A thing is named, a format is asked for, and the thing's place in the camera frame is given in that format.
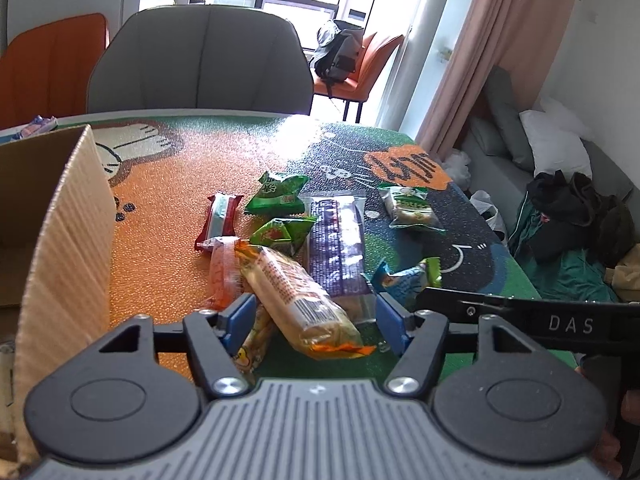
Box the pink curtain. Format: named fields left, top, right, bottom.
left=415, top=0, right=583, bottom=161

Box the grey chair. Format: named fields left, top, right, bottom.
left=86, top=5, right=315, bottom=116

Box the yellow cartoon snack packet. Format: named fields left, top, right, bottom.
left=232, top=305, right=275, bottom=386

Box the grey sofa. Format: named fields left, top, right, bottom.
left=460, top=67, right=640, bottom=306

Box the orange chair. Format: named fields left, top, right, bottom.
left=0, top=13, right=110, bottom=131
left=312, top=32, right=405, bottom=123

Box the purple cake roll packet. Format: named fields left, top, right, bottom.
left=302, top=194, right=376, bottom=323

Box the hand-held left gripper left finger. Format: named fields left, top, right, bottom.
left=97, top=292, right=257, bottom=399

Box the white pillow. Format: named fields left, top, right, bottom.
left=519, top=109, right=593, bottom=181
left=540, top=96, right=596, bottom=141

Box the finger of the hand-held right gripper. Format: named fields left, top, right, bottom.
left=415, top=287, right=516, bottom=333

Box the green snack packet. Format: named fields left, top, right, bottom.
left=250, top=216, right=318, bottom=256
left=244, top=171, right=310, bottom=216

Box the pile of dark clothes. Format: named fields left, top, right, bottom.
left=525, top=170, right=636, bottom=268

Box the printed table mat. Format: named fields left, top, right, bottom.
left=0, top=110, right=591, bottom=396

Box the orange star-print snack packet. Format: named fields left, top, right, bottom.
left=200, top=236, right=246, bottom=311

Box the black backpack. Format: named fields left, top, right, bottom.
left=308, top=20, right=366, bottom=98

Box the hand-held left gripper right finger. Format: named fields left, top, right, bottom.
left=375, top=292, right=538, bottom=397

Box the large grey pillow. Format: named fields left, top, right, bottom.
left=482, top=66, right=536, bottom=171

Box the small grey pillow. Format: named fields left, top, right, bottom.
left=467, top=117, right=508, bottom=157

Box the green-white rice cracker packet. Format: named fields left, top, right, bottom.
left=377, top=183, right=447, bottom=233

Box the white stuffing clump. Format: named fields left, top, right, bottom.
left=445, top=150, right=472, bottom=186

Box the orange biscuit packet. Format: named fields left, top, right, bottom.
left=234, top=240, right=377, bottom=360

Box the person's right hand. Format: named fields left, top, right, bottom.
left=600, top=392, right=638, bottom=479

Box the white plastic bag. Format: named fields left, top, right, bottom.
left=470, top=190, right=508, bottom=246

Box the red snack packet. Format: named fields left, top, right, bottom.
left=195, top=193, right=244, bottom=253

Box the blue-green snack packet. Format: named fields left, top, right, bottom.
left=364, top=256, right=443, bottom=313

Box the small pink-blue packet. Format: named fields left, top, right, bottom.
left=12, top=116, right=58, bottom=141

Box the cardboard box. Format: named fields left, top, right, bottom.
left=0, top=124, right=117, bottom=480

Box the green cloth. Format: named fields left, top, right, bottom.
left=507, top=195, right=640, bottom=303

